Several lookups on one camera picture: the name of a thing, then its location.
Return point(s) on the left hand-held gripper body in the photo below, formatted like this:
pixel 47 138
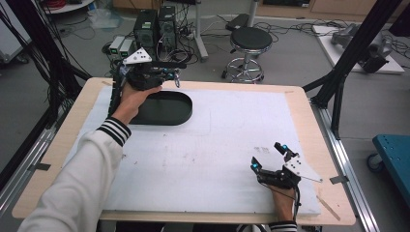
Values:
pixel 141 75

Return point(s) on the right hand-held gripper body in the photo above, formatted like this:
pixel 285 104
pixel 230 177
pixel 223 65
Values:
pixel 280 177

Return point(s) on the dark green tray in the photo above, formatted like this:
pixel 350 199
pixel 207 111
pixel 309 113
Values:
pixel 167 109

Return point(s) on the person's right hand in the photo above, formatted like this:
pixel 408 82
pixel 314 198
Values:
pixel 283 203

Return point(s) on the person's left hand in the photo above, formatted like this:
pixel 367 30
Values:
pixel 129 103

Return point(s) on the small silver device box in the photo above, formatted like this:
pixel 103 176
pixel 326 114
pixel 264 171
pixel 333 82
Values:
pixel 115 45
pixel 126 48

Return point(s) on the black computer tower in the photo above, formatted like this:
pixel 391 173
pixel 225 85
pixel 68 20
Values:
pixel 167 27
pixel 145 30

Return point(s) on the white foam mat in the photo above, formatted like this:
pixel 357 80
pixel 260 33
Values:
pixel 209 145

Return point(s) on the wooden stick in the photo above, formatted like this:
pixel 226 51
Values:
pixel 328 208

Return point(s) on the grey tape piece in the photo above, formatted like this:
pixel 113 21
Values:
pixel 38 167
pixel 339 179

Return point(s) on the clear plastic bag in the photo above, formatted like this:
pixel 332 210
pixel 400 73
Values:
pixel 104 17

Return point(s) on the flat black device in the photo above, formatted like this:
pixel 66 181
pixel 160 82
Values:
pixel 238 22

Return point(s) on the black round stool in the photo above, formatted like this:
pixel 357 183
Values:
pixel 249 42

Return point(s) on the blue cart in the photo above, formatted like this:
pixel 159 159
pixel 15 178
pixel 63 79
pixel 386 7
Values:
pixel 395 161

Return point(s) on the white floor platform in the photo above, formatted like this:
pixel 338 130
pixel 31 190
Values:
pixel 325 42

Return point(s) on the aluminium rail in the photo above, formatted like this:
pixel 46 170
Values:
pixel 22 174
pixel 345 167

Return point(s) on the black metal frame post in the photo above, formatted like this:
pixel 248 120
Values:
pixel 348 61

